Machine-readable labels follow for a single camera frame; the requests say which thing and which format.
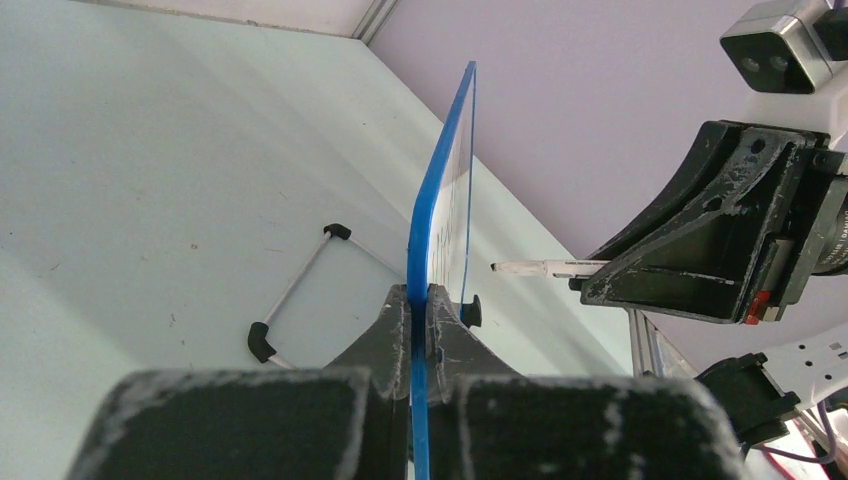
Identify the black whiteboard stand foot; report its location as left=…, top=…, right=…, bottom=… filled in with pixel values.
left=460, top=294, right=482, bottom=328

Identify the whiteboard rear support rod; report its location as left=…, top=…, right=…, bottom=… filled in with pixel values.
left=246, top=223, right=354, bottom=371

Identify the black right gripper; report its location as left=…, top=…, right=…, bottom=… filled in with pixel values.
left=579, top=120, right=847, bottom=325

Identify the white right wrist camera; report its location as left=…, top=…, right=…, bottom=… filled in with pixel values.
left=720, top=1, right=847, bottom=147

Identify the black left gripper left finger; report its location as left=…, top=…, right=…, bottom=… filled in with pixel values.
left=68, top=285, right=410, bottom=479

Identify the black whiteboard marker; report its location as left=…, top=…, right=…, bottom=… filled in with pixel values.
left=490, top=259, right=608, bottom=279

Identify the blue-framed whiteboard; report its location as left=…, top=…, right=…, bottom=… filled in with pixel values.
left=406, top=61, right=477, bottom=479

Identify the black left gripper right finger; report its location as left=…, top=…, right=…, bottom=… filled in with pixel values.
left=427, top=284, right=750, bottom=480

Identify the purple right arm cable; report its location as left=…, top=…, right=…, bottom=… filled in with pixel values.
left=758, top=400, right=837, bottom=465

